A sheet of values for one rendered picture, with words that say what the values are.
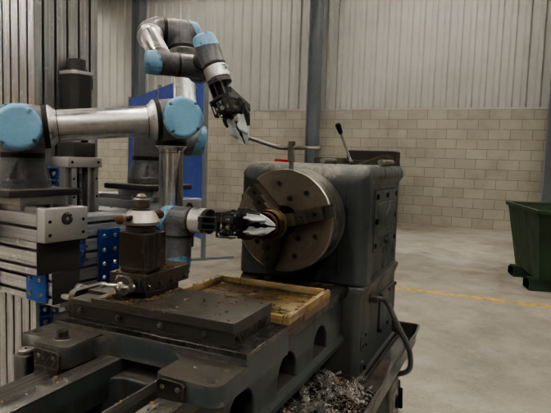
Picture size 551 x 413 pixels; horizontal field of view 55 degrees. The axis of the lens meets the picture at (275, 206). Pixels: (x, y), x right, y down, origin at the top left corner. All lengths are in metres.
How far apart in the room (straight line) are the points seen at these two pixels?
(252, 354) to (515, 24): 11.05
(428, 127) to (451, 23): 2.13
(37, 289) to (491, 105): 10.56
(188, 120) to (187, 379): 0.81
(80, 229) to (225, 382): 0.79
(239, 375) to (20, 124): 0.86
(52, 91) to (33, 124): 0.45
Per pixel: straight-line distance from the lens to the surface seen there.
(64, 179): 1.82
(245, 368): 0.95
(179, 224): 1.53
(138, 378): 1.09
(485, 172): 11.39
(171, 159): 1.65
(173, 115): 1.49
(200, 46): 1.69
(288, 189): 1.58
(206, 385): 0.89
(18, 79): 1.93
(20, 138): 1.47
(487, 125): 11.42
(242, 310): 1.04
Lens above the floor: 1.26
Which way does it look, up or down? 5 degrees down
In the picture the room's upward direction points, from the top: 2 degrees clockwise
